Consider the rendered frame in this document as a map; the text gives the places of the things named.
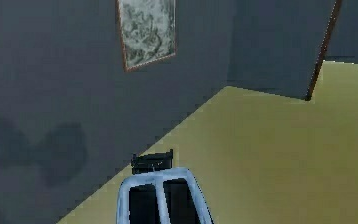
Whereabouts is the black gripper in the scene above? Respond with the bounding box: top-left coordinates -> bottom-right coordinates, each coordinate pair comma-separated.
130,148 -> 175,176

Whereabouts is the framed grey marbled picture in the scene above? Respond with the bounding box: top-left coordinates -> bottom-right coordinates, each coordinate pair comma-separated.
115,0 -> 178,73

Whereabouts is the brown door frame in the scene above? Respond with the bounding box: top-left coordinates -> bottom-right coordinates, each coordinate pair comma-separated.
304,0 -> 344,102

